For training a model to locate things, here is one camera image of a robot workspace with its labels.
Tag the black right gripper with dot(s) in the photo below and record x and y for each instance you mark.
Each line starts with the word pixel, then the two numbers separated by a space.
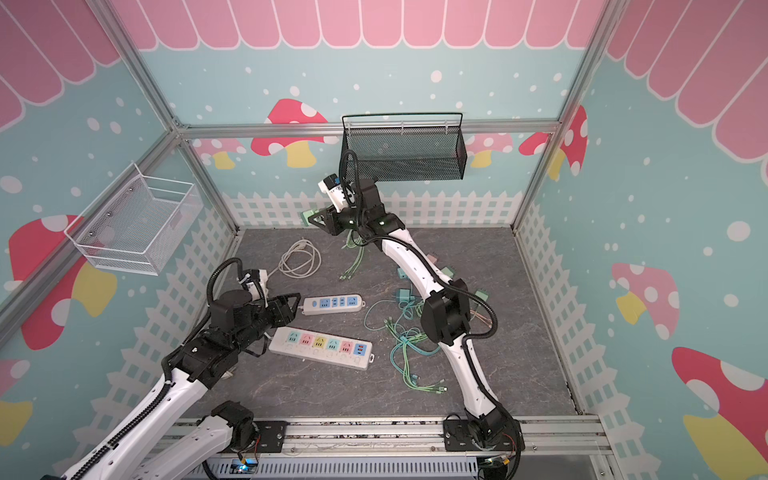
pixel 325 218

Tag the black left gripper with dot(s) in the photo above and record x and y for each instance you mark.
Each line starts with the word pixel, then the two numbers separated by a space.
pixel 280 308

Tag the small white blue power strip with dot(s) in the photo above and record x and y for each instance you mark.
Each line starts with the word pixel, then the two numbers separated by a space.
pixel 336 304

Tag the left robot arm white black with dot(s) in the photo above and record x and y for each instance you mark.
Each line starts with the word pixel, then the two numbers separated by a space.
pixel 239 313

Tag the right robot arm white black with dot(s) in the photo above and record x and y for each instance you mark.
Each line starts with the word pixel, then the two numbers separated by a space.
pixel 452 317

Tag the teal plug adapter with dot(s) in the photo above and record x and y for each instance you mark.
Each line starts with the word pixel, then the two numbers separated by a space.
pixel 404 296

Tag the large white colourful power strip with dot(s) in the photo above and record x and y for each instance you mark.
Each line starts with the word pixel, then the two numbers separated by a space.
pixel 323 348

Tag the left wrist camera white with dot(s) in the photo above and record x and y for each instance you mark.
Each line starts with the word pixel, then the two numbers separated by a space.
pixel 254 281

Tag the black wire mesh basket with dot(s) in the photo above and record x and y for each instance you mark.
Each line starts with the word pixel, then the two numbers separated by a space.
pixel 399 147

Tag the white wire mesh basket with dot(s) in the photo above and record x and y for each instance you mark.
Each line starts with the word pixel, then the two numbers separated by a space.
pixel 135 225

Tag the grey slotted cable duct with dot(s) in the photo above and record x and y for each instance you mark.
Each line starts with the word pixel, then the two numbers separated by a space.
pixel 340 468

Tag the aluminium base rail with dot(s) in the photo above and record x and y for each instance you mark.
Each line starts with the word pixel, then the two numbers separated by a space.
pixel 581 435

